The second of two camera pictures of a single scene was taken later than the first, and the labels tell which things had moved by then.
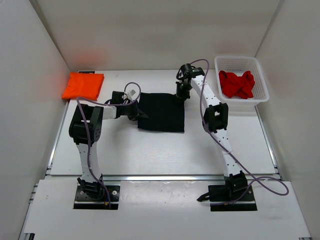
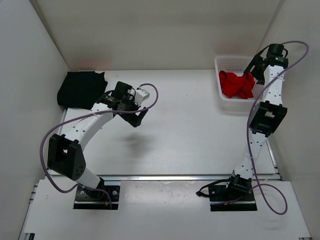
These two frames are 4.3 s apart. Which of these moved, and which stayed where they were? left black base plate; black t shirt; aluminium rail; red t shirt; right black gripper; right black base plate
Moved: right black gripper; black t shirt
Stayed: left black base plate; red t shirt; right black base plate; aluminium rail
